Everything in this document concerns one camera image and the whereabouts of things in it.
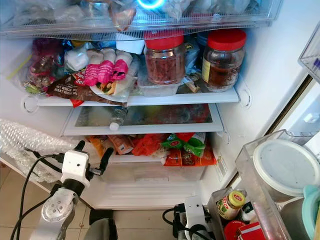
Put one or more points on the clear plastic water bottle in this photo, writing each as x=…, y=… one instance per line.
x=117, y=117

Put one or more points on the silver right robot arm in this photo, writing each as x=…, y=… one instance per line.
x=197, y=234

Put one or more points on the black fridge foot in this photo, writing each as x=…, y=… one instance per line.
x=100, y=216

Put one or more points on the white fridge shelf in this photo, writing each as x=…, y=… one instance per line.
x=200, y=96

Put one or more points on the clear fridge drawer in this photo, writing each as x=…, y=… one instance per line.
x=80, y=24

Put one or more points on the black fridge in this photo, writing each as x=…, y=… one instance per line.
x=265, y=65

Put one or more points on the black fridge door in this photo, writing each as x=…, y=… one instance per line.
x=305, y=107

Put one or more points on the orange food pack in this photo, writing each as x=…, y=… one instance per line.
x=122, y=143

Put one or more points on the red plastic bag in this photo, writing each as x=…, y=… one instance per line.
x=147, y=144

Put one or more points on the clear crisper drawer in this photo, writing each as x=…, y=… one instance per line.
x=150, y=172

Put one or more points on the clear bubble wrap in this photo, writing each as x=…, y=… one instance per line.
x=25, y=145

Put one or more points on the brown food packet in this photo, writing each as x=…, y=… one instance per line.
x=67, y=90

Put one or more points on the wrapped plate of food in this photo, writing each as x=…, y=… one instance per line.
x=110, y=90

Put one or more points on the glass crisper cover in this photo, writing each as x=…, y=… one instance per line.
x=170, y=115

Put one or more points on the green food bag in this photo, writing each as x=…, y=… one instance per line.
x=185, y=142

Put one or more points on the orange red flat pack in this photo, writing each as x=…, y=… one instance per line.
x=190, y=157

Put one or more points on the clear plastic food container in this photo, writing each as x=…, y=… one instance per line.
x=155, y=87

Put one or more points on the white plastic bag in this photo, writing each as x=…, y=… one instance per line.
x=76, y=57

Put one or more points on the white box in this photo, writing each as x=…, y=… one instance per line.
x=130, y=44

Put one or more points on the full red lid glass jar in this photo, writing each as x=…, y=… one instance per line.
x=164, y=57

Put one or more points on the clear long door bin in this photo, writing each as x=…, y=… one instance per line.
x=214, y=215

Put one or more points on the yellow lid spread jar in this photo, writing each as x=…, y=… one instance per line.
x=230, y=204

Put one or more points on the clear tall door bin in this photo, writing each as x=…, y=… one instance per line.
x=245, y=160

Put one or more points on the round red tin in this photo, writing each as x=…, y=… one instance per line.
x=232, y=230

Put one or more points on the small white bottle black cap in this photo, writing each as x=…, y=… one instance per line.
x=248, y=212

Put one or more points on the half full red lid jar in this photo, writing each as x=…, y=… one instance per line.
x=224, y=60

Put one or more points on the red flour box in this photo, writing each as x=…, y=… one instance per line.
x=250, y=231

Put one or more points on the teal plastic cup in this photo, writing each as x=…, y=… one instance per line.
x=311, y=210

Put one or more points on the clear small door bin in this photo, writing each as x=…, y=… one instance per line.
x=311, y=55

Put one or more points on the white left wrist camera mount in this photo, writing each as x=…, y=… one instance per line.
x=75, y=166

